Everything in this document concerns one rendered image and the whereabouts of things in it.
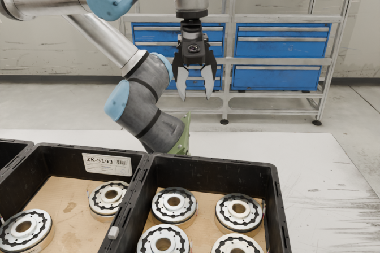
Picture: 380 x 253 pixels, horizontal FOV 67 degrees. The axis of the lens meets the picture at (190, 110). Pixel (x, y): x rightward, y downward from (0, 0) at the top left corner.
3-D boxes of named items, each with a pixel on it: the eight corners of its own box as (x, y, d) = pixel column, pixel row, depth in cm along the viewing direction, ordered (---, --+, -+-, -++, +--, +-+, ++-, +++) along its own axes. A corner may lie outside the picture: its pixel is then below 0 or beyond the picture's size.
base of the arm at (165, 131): (152, 146, 101) (131, 129, 99) (182, 116, 99) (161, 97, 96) (152, 168, 87) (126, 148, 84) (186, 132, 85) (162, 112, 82)
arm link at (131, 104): (127, 140, 92) (93, 113, 88) (148, 109, 99) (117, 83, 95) (143, 131, 82) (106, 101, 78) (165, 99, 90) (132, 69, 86)
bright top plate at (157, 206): (189, 227, 60) (189, 225, 60) (145, 217, 62) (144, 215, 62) (200, 192, 69) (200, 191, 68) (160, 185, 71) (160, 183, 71)
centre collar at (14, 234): (23, 216, 62) (22, 214, 62) (42, 221, 61) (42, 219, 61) (4, 235, 58) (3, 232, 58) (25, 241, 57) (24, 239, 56)
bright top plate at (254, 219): (265, 232, 59) (265, 230, 59) (215, 229, 60) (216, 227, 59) (258, 196, 68) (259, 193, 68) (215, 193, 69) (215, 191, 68)
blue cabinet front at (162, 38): (137, 88, 248) (130, 22, 221) (221, 89, 247) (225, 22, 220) (137, 90, 246) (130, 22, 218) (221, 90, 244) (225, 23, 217)
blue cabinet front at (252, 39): (230, 89, 247) (236, 22, 220) (315, 90, 246) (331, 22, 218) (231, 91, 244) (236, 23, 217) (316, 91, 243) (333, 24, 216)
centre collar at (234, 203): (251, 219, 61) (251, 217, 61) (228, 218, 62) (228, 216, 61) (249, 202, 66) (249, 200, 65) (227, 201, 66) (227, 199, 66)
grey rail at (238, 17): (121, 19, 226) (120, 13, 224) (340, 20, 223) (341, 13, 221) (118, 22, 218) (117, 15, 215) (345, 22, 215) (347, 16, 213)
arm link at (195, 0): (210, -12, 58) (169, -9, 58) (210, 12, 60) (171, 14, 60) (206, -14, 65) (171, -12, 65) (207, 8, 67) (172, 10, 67)
